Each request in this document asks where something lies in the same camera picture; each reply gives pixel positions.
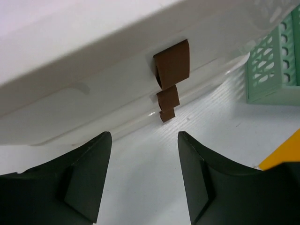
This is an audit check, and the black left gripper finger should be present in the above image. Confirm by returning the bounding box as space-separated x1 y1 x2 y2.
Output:
0 132 112 225

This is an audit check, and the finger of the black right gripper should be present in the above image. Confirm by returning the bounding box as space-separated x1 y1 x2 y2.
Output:
178 131 300 225

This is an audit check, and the white drawer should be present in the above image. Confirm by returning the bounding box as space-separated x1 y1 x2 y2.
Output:
0 0 299 115
0 52 250 143

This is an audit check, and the white three-drawer organizer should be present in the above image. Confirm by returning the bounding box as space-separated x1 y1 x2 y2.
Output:
0 0 299 145

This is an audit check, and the yellow folder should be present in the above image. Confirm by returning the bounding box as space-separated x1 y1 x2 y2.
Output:
258 129 300 170

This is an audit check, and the green plastic file tray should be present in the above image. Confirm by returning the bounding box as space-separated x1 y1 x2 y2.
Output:
246 7 300 106

